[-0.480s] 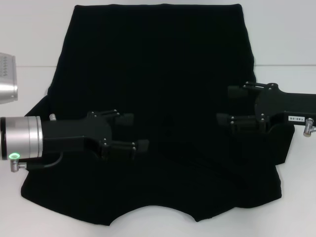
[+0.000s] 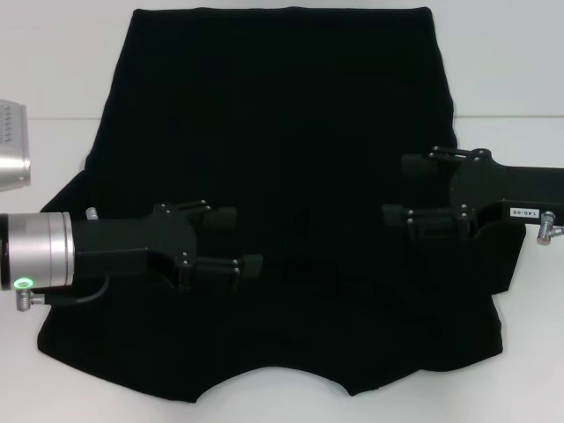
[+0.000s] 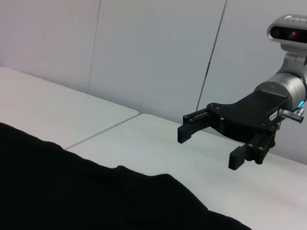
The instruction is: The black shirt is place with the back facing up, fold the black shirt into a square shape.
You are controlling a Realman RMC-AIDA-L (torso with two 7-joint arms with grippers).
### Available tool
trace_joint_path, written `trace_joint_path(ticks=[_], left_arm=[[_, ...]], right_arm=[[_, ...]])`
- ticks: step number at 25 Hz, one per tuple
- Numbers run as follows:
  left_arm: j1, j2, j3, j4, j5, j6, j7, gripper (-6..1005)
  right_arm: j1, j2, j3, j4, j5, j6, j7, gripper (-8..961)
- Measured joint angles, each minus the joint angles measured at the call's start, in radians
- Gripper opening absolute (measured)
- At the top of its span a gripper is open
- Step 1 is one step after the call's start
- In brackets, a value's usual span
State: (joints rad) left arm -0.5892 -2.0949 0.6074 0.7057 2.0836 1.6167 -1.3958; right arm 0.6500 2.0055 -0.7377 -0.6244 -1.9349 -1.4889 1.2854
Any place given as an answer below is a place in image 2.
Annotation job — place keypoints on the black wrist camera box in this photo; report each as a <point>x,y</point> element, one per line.
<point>506,218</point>
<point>110,266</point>

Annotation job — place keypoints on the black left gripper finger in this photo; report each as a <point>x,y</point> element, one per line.
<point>247,266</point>
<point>218,218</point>

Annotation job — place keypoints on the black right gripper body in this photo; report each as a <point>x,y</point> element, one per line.
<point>506,180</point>

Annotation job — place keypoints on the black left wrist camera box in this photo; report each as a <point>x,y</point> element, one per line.
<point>110,266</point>

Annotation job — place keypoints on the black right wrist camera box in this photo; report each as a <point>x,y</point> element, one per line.
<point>506,218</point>

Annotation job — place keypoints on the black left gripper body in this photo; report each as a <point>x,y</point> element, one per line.
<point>132,233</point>

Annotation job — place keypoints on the small silver left wrist plug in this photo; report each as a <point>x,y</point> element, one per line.
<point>92,213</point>

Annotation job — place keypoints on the black shirt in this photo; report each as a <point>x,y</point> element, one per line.
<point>282,110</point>

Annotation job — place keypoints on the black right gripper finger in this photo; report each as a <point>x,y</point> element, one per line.
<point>418,220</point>
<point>423,165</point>

